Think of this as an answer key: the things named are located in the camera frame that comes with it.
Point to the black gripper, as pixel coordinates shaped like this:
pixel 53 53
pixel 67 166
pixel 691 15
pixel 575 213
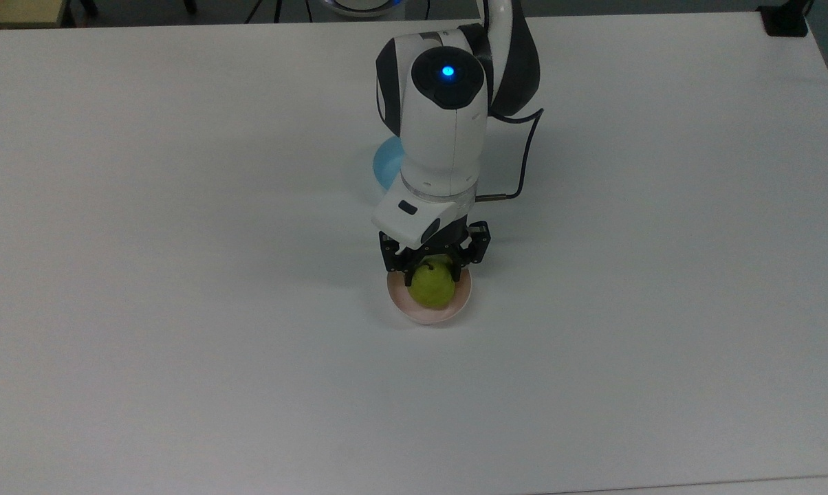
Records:
pixel 447 246

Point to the green pear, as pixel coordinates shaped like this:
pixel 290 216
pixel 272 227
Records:
pixel 432 285

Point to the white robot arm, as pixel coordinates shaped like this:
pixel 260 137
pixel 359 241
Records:
pixel 448 137

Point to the pink plastic bowl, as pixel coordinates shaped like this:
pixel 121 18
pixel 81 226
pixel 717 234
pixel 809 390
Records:
pixel 431 317

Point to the blue plastic bowl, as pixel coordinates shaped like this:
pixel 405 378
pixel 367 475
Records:
pixel 386 165

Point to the wooden desk top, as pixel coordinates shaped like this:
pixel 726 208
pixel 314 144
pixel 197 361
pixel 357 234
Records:
pixel 15 10

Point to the black clamp camera stand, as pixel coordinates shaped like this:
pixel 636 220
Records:
pixel 785 20

